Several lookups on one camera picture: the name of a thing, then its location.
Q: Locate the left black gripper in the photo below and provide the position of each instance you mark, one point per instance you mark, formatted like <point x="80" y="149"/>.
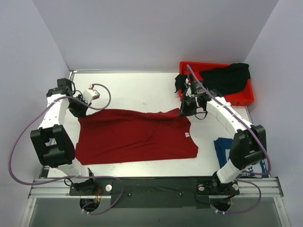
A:
<point x="79" y="110"/>

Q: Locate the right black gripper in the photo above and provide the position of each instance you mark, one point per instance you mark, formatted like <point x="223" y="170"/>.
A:
<point x="187" y="105"/>

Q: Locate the red t shirt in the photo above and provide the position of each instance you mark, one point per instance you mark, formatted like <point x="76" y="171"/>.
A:
<point x="119" y="136"/>

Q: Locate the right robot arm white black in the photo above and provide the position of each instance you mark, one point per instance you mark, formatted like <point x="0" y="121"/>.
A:
<point x="249" y="141"/>

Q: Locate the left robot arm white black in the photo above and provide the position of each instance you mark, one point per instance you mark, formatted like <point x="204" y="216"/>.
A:
<point x="52" y="143"/>

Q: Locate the black t shirt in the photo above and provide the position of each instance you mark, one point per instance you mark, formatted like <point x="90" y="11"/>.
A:
<point x="227" y="79"/>

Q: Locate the red plastic bin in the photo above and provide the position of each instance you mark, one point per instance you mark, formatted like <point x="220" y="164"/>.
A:
<point x="242" y="98"/>

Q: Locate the blue folded t shirt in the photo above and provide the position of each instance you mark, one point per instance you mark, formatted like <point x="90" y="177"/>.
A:
<point x="222" y="147"/>

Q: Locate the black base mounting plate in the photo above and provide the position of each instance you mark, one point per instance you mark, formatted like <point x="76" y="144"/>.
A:
<point x="159" y="192"/>

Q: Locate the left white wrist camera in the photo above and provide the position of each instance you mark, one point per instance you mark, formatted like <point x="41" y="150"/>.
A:
<point x="90" y="94"/>

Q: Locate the aluminium frame rail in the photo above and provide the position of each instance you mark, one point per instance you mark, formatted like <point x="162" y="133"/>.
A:
<point x="129" y="89"/>

